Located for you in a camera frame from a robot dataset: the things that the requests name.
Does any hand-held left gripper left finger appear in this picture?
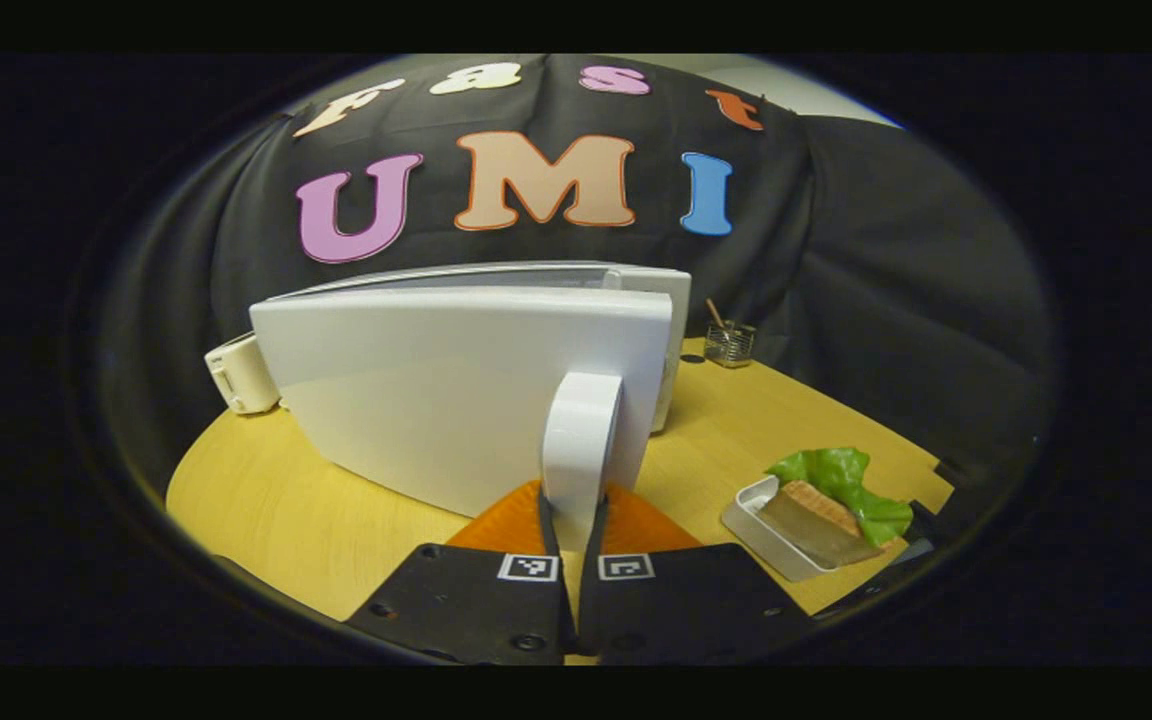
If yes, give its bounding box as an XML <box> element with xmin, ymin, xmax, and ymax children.
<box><xmin>344</xmin><ymin>480</ymin><xmax>575</xmax><ymax>666</ymax></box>

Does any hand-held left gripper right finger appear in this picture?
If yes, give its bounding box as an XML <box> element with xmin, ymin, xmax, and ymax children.
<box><xmin>576</xmin><ymin>482</ymin><xmax>817</xmax><ymax>666</ymax></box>

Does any sandwich with green lettuce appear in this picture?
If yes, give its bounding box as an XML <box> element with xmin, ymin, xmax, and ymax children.
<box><xmin>758</xmin><ymin>447</ymin><xmax>915</xmax><ymax>569</ymax></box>

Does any white microwave oven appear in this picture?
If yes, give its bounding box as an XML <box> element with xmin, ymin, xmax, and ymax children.
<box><xmin>249</xmin><ymin>260</ymin><xmax>693</xmax><ymax>526</ymax></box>

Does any white rectangular tray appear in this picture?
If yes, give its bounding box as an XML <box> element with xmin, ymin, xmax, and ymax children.
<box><xmin>721</xmin><ymin>475</ymin><xmax>912</xmax><ymax>583</ymax></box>

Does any glass holder with wooden stick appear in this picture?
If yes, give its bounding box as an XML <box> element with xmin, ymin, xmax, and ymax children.
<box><xmin>703</xmin><ymin>297</ymin><xmax>757</xmax><ymax>369</ymax></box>

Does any white toaster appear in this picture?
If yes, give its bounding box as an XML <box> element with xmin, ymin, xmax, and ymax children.
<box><xmin>204</xmin><ymin>333</ymin><xmax>282</xmax><ymax>415</ymax></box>

